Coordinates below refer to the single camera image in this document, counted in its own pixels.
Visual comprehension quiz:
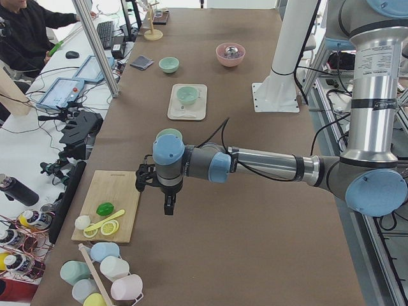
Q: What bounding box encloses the cream serving tray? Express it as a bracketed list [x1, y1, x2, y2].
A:
[167, 84, 207, 121]

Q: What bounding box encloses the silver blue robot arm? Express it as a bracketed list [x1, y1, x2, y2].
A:
[152, 1, 407, 217]

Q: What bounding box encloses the black water bottle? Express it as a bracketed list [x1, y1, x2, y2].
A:
[1, 173, 39, 207]

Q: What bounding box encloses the black keyboard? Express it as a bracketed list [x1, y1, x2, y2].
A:
[96, 21, 114, 50]

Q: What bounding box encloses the white cup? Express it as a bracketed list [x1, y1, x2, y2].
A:
[99, 256, 129, 282]

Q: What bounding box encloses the person in black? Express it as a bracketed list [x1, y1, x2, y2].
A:
[1, 1, 80, 78]

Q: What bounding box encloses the black power adapter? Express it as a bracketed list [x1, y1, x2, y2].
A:
[111, 36, 126, 59]

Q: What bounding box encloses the black gripper tool on desk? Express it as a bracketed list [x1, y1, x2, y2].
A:
[59, 110, 103, 160]

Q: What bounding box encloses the green bowl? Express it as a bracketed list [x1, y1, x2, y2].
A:
[159, 57, 180, 74]
[156, 128, 182, 141]
[176, 86, 199, 105]

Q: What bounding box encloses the green lime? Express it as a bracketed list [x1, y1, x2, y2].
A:
[96, 202, 115, 216]

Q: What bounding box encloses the wooden cup rack stick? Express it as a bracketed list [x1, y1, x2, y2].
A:
[78, 244, 114, 306]

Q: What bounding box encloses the black computer mouse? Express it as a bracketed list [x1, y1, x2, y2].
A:
[65, 50, 80, 59]

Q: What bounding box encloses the grey folded cloth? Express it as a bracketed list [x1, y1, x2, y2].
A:
[130, 55, 154, 71]

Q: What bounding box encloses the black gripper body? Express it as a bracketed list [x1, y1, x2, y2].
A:
[160, 182, 182, 195]

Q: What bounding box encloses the lemon slice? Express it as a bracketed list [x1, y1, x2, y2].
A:
[100, 219, 119, 236]
[83, 228, 98, 238]

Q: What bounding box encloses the blue teach pendant far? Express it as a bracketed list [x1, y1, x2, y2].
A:
[73, 55, 104, 84]

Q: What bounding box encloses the pale grey cup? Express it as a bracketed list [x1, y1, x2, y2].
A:
[71, 279, 99, 304]

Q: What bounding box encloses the lemon slice left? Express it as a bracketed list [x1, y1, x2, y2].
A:
[83, 228, 98, 238]

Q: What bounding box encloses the yellow plastic knife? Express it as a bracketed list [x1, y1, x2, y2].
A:
[84, 209, 126, 231]

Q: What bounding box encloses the wooden cutting board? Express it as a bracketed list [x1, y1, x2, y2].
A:
[71, 170, 140, 244]

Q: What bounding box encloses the blue teach pendant near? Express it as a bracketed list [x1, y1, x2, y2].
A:
[36, 77, 85, 110]

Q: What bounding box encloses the blue cup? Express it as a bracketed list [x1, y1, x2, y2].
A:
[91, 242, 120, 262]

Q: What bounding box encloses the green bowl on tray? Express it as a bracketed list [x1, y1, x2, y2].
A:
[176, 86, 199, 105]

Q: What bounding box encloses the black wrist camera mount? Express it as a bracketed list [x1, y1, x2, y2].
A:
[135, 154, 161, 193]

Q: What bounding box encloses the green cup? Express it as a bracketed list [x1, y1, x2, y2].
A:
[60, 261, 91, 286]

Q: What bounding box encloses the lemon slice right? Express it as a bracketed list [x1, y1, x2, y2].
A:
[100, 219, 119, 236]

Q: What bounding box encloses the copper wire bottle rack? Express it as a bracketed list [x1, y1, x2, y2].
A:
[1, 211, 54, 282]

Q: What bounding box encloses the blue teach pendant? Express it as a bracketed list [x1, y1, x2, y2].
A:
[73, 55, 104, 84]
[36, 77, 85, 110]

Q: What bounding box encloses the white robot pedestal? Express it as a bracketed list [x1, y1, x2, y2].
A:
[252, 0, 320, 113]

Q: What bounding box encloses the shiny metal object in bowl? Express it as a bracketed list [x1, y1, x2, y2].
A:
[224, 45, 240, 59]

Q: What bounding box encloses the long black bar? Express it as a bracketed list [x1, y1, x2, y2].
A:
[48, 161, 87, 244]

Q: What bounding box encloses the pink cup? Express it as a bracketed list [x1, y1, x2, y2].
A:
[110, 274, 143, 300]

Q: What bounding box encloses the pink bowl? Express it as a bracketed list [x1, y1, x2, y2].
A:
[215, 43, 245, 68]

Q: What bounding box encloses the dark wooden tray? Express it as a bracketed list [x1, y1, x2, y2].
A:
[153, 10, 170, 25]

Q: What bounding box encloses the wooden mug tree stand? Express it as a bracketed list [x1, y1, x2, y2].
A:
[141, 0, 163, 41]

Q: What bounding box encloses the yellow sauce bottle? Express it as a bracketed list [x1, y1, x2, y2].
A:
[18, 210, 52, 231]

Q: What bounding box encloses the aluminium frame post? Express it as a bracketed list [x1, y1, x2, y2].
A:
[72, 0, 119, 98]

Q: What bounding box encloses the white garlic toy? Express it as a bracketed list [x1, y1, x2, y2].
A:
[75, 215, 91, 230]

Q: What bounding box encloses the yellow cup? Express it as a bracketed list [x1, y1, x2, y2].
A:
[83, 293, 107, 306]

